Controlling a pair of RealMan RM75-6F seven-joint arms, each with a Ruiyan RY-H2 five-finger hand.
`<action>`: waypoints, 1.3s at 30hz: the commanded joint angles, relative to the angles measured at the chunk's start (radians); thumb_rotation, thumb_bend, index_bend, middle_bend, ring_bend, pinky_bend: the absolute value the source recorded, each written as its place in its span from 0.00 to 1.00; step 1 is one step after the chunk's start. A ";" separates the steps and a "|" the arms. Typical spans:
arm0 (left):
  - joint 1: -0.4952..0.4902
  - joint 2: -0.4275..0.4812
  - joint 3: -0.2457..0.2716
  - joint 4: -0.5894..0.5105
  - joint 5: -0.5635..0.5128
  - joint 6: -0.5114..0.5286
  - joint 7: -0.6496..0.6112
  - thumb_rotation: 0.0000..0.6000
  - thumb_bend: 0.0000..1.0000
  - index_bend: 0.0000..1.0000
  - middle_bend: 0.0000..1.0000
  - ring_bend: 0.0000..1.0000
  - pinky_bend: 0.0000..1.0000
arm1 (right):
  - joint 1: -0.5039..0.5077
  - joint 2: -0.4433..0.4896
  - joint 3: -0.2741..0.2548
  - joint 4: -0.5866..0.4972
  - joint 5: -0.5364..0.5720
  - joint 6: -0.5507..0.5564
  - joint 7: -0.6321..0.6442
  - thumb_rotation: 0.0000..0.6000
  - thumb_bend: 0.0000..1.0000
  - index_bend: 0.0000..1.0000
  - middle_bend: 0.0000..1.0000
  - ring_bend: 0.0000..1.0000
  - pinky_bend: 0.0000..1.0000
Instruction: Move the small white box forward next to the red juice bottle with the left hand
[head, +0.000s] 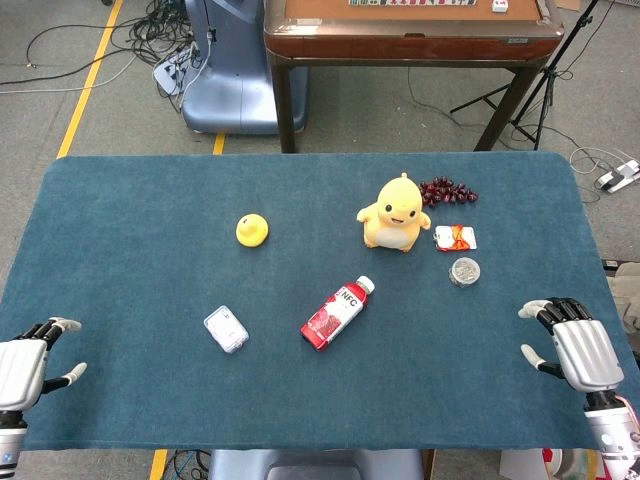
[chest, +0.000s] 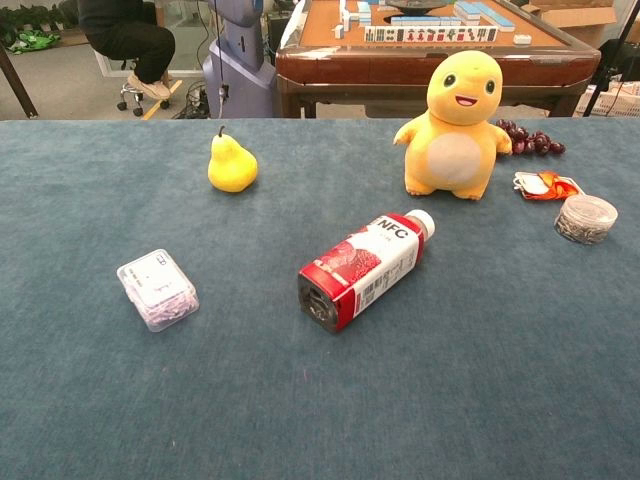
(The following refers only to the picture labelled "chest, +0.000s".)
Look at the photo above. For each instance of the small clear plastic box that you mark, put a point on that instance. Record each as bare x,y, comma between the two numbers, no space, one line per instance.
157,290

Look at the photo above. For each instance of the red NFC juice bottle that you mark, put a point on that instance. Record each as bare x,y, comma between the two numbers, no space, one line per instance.
370,265

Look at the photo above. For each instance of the cardboard box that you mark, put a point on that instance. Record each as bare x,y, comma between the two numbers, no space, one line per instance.
575,17

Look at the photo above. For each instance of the yellow pear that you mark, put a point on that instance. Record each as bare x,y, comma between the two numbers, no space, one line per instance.
232,170

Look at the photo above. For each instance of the yellow plush dinosaur toy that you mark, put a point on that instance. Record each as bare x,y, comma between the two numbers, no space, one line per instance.
452,155

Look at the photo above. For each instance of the brown mahjong table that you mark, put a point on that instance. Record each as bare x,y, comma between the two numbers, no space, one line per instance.
400,65

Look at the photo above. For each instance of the white pouch with orange ribbon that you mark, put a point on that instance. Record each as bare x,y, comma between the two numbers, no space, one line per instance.
545,186

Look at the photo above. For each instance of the dark red grape bunch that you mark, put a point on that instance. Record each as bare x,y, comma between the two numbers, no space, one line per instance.
530,141

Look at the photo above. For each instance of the row of face-up mahjong tiles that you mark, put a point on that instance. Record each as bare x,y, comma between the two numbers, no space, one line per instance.
430,34

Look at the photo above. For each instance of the wheeled stool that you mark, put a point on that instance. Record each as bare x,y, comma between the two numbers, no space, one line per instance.
131,92

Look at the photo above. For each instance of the round clear clip container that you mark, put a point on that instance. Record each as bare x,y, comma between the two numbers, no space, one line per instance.
585,220

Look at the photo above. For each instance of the seated person in black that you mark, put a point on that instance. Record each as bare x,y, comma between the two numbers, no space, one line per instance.
130,45

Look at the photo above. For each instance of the single white mahjong tile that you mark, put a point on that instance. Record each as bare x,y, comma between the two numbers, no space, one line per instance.
522,39

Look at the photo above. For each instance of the white plastic crate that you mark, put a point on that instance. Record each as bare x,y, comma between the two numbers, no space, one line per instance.
620,100

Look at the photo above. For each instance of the black tripod stand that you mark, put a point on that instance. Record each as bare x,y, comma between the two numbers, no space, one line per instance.
607,65

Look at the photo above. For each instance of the black slanted pole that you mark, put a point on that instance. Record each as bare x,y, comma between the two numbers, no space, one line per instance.
20,87

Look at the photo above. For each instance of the green bag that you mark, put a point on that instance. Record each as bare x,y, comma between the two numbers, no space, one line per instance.
32,41

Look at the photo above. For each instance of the green potted plants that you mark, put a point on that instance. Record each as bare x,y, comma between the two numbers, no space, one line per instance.
30,17

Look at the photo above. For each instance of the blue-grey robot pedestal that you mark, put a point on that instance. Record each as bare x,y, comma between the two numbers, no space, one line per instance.
240,70

